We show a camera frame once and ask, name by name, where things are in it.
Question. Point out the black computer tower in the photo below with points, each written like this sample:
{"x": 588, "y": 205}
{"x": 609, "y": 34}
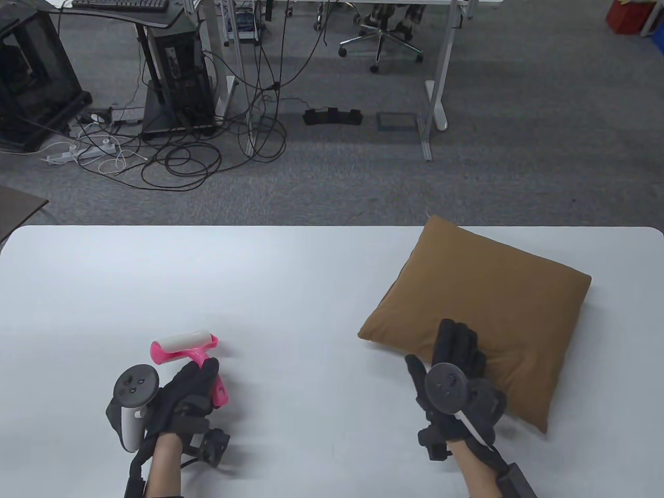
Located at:
{"x": 179, "y": 78}

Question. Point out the grey controller on glove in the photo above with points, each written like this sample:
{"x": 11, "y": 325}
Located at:
{"x": 134, "y": 394}
{"x": 448, "y": 389}

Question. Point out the person's right thumb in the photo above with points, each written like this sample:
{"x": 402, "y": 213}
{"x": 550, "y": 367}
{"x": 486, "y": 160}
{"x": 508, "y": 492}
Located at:
{"x": 416, "y": 374}

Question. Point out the black keyboard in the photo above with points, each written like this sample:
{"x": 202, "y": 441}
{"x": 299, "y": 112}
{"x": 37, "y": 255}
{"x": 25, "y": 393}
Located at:
{"x": 122, "y": 4}

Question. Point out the brown side table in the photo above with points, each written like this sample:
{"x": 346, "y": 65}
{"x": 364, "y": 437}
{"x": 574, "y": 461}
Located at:
{"x": 18, "y": 210}

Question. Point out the dark desk with white legs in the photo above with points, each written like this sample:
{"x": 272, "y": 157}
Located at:
{"x": 150, "y": 18}

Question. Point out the person's left forearm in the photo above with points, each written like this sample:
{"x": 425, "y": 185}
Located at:
{"x": 163, "y": 467}

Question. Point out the person's left fingers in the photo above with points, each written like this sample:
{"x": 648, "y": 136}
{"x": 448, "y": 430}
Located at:
{"x": 203, "y": 378}

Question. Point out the person's left hand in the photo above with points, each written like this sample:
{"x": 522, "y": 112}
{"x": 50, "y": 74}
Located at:
{"x": 181, "y": 402}

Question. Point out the black and white power strip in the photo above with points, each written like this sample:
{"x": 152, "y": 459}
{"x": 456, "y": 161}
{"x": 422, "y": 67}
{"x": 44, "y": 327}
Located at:
{"x": 122, "y": 115}

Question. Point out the brown square cushion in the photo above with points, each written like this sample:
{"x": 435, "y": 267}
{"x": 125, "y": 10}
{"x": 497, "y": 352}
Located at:
{"x": 493, "y": 306}

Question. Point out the grey controller on right glove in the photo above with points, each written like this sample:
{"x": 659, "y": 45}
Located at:
{"x": 448, "y": 389}

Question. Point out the office chair with chrome base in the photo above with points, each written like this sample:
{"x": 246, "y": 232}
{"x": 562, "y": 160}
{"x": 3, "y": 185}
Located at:
{"x": 381, "y": 39}

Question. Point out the white desk frame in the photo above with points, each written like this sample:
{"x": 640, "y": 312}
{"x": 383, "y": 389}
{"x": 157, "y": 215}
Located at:
{"x": 438, "y": 78}

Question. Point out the grey controller on left glove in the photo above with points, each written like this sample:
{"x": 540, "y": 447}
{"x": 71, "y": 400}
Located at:
{"x": 134, "y": 394}

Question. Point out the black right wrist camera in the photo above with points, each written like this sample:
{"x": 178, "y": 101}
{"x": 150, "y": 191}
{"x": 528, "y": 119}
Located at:
{"x": 433, "y": 442}

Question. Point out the red box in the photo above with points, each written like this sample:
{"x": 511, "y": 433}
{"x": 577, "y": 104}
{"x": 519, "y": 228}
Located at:
{"x": 628, "y": 16}

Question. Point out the black glass computer case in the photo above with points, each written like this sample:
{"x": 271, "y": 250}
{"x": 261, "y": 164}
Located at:
{"x": 31, "y": 78}

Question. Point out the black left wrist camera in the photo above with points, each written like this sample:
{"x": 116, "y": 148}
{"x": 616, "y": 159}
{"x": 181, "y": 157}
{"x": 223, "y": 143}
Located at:
{"x": 210, "y": 447}

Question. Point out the person's right hand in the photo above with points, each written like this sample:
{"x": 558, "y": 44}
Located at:
{"x": 467, "y": 410}

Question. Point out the person's right forearm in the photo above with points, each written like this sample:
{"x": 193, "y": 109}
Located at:
{"x": 477, "y": 469}

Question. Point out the black charging dock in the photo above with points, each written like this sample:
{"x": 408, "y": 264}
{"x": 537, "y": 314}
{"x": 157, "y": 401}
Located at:
{"x": 333, "y": 116}

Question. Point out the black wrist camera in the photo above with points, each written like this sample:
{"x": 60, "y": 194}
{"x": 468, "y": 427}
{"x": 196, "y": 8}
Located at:
{"x": 433, "y": 442}
{"x": 210, "y": 447}

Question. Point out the pink lint roller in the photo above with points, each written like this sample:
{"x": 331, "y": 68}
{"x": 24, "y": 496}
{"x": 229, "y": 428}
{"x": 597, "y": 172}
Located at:
{"x": 187, "y": 347}

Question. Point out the grey floor outlet plate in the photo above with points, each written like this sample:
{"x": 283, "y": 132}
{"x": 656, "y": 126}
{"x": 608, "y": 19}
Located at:
{"x": 397, "y": 121}

